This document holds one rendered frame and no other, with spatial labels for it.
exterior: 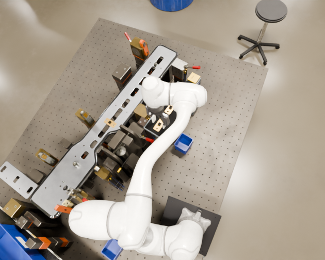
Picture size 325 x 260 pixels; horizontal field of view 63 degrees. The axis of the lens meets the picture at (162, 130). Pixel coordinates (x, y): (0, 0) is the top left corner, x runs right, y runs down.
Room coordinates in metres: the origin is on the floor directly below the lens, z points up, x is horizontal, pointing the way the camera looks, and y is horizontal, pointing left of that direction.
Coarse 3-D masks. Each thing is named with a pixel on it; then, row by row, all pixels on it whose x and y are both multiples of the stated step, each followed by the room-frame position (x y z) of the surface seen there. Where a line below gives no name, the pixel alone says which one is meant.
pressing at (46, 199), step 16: (160, 48) 1.29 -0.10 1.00; (144, 64) 1.17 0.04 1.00; (160, 64) 1.15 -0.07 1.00; (128, 80) 1.07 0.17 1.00; (128, 96) 0.94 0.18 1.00; (112, 112) 0.84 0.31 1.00; (128, 112) 0.82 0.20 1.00; (96, 128) 0.75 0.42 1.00; (112, 128) 0.72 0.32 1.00; (80, 144) 0.66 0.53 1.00; (96, 144) 0.63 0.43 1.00; (64, 160) 0.57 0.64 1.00; (80, 160) 0.55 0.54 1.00; (96, 160) 0.53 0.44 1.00; (48, 176) 0.49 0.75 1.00; (64, 176) 0.47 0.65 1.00; (80, 176) 0.45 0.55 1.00; (48, 192) 0.39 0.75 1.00; (64, 192) 0.37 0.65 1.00; (48, 208) 0.29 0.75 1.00
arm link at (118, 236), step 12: (120, 204) 0.15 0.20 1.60; (132, 204) 0.14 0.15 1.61; (144, 204) 0.13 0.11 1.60; (108, 216) 0.11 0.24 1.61; (120, 216) 0.10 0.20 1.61; (132, 216) 0.10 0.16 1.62; (144, 216) 0.09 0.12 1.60; (108, 228) 0.07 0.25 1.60; (120, 228) 0.07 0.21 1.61; (132, 228) 0.06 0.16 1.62; (144, 228) 0.05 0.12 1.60; (120, 240) 0.03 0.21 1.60; (132, 240) 0.02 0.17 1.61; (144, 240) 0.01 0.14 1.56
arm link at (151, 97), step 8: (144, 80) 0.64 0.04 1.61; (152, 80) 0.63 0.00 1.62; (160, 80) 0.63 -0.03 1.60; (144, 88) 0.60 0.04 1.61; (152, 88) 0.59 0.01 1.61; (160, 88) 0.59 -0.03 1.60; (168, 88) 0.60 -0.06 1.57; (144, 96) 0.59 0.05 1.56; (152, 96) 0.57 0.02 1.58; (160, 96) 0.57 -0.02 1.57; (168, 96) 0.57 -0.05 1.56; (152, 104) 0.57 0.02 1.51; (160, 104) 0.56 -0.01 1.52; (168, 104) 0.55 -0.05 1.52
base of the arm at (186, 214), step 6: (186, 210) 0.14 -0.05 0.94; (198, 210) 0.13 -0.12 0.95; (180, 216) 0.12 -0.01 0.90; (186, 216) 0.11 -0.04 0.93; (192, 216) 0.10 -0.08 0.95; (198, 216) 0.09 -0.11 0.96; (198, 222) 0.06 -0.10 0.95; (204, 222) 0.06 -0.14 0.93; (210, 222) 0.05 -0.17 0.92; (204, 228) 0.03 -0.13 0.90
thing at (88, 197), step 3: (81, 189) 0.36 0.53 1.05; (78, 192) 0.34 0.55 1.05; (81, 192) 0.34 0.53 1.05; (84, 192) 0.33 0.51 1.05; (87, 192) 0.34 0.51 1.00; (84, 195) 0.32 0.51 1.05; (87, 195) 0.32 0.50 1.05; (90, 195) 0.33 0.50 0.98; (78, 198) 0.31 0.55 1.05; (87, 198) 0.30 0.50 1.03; (90, 198) 0.31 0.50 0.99; (93, 198) 0.31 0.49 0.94; (96, 198) 0.33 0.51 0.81; (99, 198) 0.35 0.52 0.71; (81, 201) 0.29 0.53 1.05
